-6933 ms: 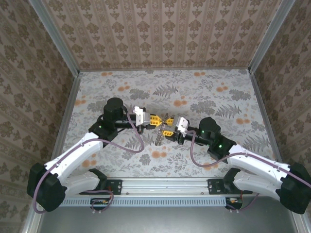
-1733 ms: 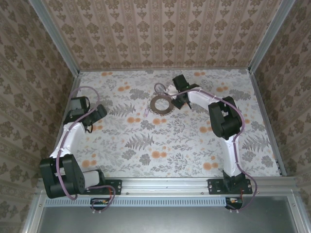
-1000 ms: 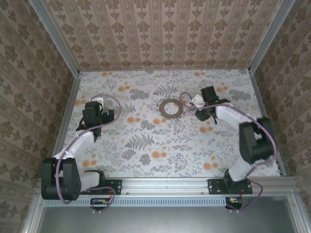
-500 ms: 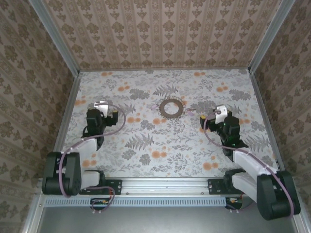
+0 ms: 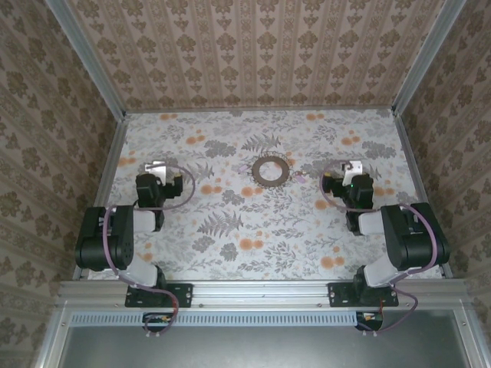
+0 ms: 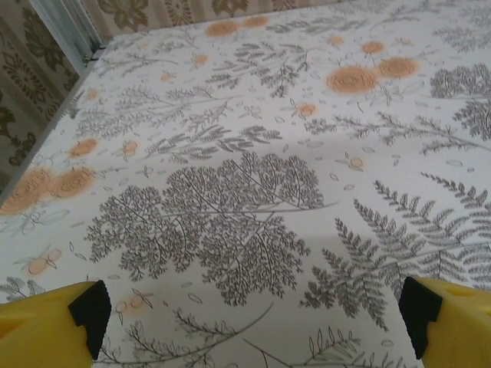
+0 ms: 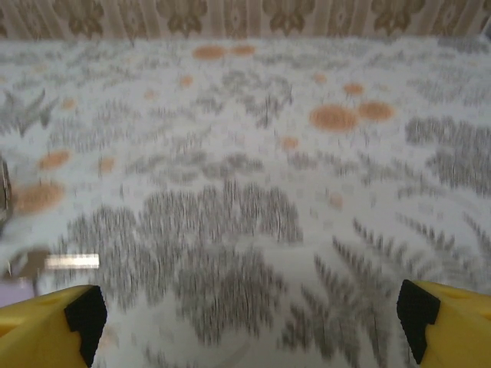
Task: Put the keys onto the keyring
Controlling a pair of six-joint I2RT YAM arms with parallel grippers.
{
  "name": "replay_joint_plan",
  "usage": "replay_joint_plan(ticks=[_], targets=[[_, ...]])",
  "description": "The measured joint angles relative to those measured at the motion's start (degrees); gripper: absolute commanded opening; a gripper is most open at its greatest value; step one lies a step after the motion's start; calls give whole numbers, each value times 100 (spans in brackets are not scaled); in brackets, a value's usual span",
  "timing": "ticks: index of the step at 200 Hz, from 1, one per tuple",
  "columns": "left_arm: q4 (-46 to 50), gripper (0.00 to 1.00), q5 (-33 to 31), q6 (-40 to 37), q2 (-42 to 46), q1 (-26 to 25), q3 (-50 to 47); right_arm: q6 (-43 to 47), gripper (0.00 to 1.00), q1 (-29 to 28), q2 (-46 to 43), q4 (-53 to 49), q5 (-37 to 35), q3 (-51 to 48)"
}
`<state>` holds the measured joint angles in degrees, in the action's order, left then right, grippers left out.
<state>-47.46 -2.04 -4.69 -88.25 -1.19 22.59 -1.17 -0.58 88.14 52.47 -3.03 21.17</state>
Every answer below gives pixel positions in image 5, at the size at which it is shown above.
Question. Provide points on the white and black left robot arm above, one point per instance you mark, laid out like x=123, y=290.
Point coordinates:
x=103, y=245

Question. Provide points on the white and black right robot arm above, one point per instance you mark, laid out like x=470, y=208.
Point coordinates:
x=414, y=237

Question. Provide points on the grey metal panel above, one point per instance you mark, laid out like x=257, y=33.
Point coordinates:
x=261, y=349

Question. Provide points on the aluminium frame rail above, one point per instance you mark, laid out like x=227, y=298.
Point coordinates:
x=473, y=345
x=261, y=110
x=111, y=153
x=417, y=172
x=48, y=352

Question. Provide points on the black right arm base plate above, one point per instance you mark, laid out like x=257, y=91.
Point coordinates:
x=337, y=295

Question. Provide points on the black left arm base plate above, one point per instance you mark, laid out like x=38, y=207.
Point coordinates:
x=184, y=295

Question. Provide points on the wide aluminium mounting rail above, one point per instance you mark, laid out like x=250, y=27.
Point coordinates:
x=261, y=291

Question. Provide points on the aluminium frame post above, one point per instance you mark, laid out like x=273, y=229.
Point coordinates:
x=85, y=57
x=430, y=57

